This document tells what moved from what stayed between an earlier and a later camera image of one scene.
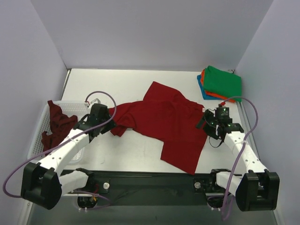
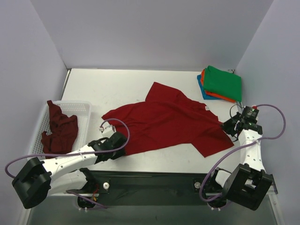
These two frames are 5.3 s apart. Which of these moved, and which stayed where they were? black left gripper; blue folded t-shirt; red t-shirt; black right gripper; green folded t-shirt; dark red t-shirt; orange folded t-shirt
Moved: black left gripper; red t-shirt; black right gripper
Stayed: blue folded t-shirt; green folded t-shirt; orange folded t-shirt; dark red t-shirt
